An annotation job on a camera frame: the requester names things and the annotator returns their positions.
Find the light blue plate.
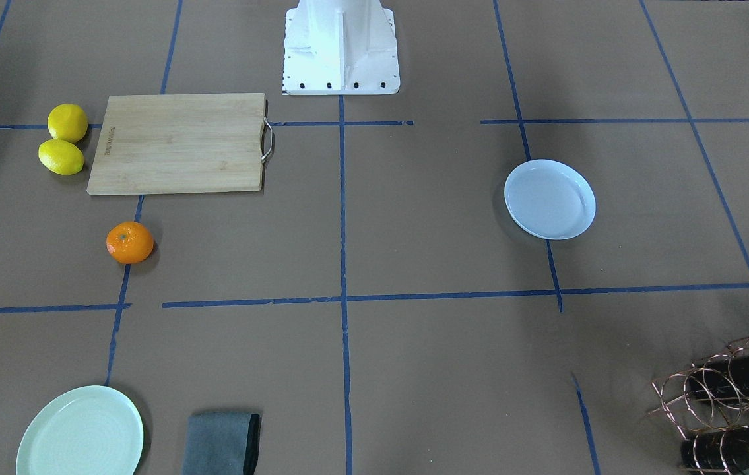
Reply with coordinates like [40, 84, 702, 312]
[503, 159, 597, 240]

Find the light green plate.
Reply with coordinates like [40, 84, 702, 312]
[15, 385, 145, 474]

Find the bamboo cutting board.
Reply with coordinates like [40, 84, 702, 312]
[87, 93, 274, 196]

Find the orange mandarin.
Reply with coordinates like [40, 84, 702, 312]
[105, 220, 155, 265]

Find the grey folded cloth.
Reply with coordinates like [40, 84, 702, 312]
[181, 411, 262, 474]

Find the lower yellow lemon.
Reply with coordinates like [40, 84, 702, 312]
[38, 139, 84, 175]

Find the yellow lemon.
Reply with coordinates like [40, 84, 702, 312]
[46, 104, 90, 143]
[38, 139, 84, 175]

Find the upper yellow lemon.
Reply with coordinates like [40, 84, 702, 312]
[46, 104, 90, 143]

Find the dark wine bottle lower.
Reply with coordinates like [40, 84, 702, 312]
[680, 427, 749, 474]

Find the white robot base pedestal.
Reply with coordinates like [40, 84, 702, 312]
[282, 1, 401, 96]

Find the copper wire bottle rack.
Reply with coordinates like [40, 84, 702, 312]
[651, 336, 749, 474]

